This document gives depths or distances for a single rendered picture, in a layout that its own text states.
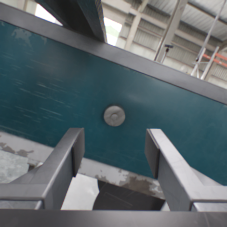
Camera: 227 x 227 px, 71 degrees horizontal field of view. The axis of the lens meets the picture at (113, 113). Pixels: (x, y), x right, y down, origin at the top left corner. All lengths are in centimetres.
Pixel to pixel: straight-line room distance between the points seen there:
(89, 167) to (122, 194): 32
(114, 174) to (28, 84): 21
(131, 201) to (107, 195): 9
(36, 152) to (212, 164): 31
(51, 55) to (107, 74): 9
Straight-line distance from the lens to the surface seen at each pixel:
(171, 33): 486
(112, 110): 23
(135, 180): 32
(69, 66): 26
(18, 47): 29
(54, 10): 19
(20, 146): 32
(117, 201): 63
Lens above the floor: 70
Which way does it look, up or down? 15 degrees down
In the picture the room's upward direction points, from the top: 20 degrees clockwise
